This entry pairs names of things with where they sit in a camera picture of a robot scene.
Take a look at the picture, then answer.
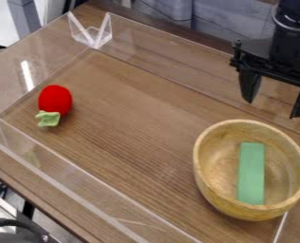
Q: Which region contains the black equipment under table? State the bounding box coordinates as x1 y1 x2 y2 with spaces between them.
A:
0 216 62 243

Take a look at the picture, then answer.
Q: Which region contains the brown wooden bowl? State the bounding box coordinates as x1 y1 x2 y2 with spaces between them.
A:
192 120 300 221

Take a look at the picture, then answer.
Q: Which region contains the red plush strawberry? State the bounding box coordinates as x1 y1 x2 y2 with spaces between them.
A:
35 84 73 127

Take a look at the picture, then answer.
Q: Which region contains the green rectangular block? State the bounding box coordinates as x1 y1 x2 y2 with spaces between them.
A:
237 142 265 205

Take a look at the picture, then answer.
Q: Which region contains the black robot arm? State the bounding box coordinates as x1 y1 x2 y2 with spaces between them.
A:
230 0 300 119

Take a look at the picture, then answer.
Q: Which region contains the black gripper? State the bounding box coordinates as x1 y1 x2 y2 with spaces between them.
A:
230 26 300 119

